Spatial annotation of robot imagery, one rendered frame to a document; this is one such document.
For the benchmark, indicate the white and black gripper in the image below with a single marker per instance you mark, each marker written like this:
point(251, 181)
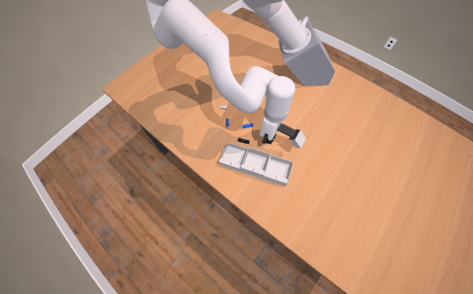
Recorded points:
point(268, 129)

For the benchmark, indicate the white rack of bins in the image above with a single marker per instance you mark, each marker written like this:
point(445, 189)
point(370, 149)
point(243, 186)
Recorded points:
point(254, 163)

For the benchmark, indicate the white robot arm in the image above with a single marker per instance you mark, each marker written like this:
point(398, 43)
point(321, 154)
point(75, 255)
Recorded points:
point(179, 21)

